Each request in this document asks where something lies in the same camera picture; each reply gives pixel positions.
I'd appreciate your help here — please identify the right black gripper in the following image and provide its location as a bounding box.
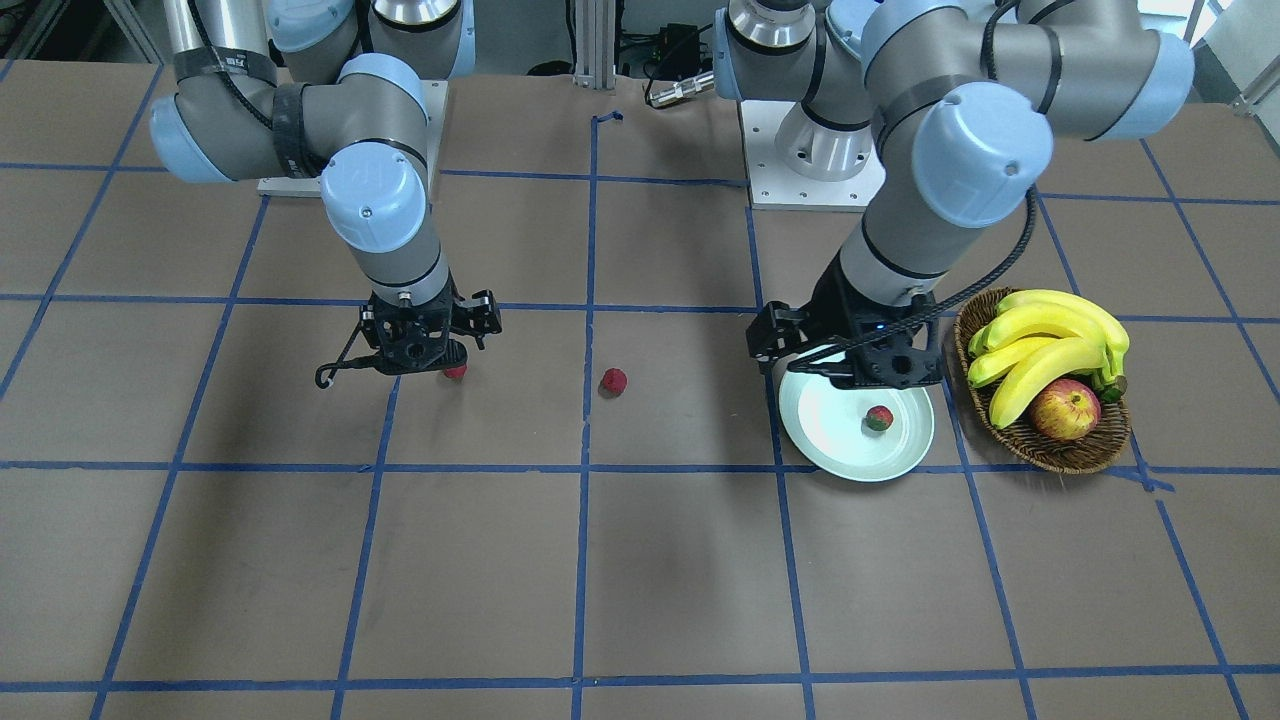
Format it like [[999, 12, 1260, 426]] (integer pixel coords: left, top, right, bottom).
[[358, 284, 502, 375]]

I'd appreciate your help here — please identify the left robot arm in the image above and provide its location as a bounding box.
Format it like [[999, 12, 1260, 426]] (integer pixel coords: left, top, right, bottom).
[[712, 1, 1196, 389]]

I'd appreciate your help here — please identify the woven wicker basket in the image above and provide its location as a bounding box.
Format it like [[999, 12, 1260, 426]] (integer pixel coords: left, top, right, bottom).
[[948, 288, 1132, 475]]

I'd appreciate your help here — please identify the yellow banana bunch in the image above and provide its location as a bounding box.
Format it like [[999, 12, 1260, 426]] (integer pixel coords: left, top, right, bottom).
[[963, 290, 1132, 429]]

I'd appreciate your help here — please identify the light green plate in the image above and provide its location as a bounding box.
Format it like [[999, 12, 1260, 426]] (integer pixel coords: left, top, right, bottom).
[[772, 363, 934, 483]]

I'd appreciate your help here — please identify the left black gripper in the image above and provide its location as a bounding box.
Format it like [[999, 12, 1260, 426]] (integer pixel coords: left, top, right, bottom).
[[746, 270, 945, 389]]

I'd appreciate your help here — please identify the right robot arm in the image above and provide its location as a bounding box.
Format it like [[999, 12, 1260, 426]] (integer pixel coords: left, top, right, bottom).
[[150, 1, 500, 388]]

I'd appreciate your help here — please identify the aluminium frame post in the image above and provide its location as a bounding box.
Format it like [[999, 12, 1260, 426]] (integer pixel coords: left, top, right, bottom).
[[566, 1, 620, 94]]

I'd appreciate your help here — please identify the red apple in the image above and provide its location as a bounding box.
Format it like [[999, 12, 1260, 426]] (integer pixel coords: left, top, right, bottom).
[[1027, 378, 1102, 442]]

